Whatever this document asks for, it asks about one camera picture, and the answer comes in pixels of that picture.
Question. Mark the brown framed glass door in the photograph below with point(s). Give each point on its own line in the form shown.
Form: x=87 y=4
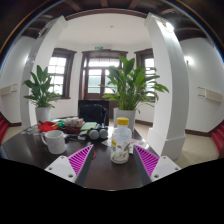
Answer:
x=96 y=78

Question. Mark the colourful printed papers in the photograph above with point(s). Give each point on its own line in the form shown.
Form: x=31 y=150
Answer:
x=30 y=130

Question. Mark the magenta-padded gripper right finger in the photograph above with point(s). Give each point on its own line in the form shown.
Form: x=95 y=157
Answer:
x=163 y=166

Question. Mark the clear bottle with yellow cap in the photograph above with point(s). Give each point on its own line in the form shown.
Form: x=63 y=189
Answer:
x=121 y=141

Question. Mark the grey and black gadget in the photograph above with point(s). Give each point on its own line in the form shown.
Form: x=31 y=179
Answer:
x=98 y=133

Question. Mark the small potted plant, white pot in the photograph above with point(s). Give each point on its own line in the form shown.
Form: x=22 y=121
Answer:
x=40 y=91

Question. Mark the black chair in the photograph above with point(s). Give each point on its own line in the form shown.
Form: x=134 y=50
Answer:
x=93 y=111

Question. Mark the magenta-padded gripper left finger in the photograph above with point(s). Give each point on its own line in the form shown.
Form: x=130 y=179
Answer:
x=60 y=166

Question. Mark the white speckled mug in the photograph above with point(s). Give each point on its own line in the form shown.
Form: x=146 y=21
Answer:
x=56 y=142

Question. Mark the brown framed narrow window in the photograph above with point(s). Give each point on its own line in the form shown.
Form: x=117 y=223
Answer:
x=148 y=65

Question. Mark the white wall radiator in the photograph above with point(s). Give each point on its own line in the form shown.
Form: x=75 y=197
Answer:
x=210 y=94
x=8 y=89

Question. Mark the wall lamp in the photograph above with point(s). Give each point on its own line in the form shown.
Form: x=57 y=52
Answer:
x=188 y=60

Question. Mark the large potted plant, white pot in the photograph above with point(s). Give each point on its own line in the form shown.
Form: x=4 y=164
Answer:
x=131 y=88

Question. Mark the flat round red coaster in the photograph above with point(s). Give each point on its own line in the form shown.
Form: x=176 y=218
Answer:
x=94 y=154

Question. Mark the green book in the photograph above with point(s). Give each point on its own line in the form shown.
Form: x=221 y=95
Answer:
x=88 y=126

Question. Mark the box of small packets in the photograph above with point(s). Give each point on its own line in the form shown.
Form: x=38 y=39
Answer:
x=72 y=123

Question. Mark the green exit sign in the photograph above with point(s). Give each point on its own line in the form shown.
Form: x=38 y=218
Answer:
x=99 y=47

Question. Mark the brown framed wide window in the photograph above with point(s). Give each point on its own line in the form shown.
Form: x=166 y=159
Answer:
x=60 y=71

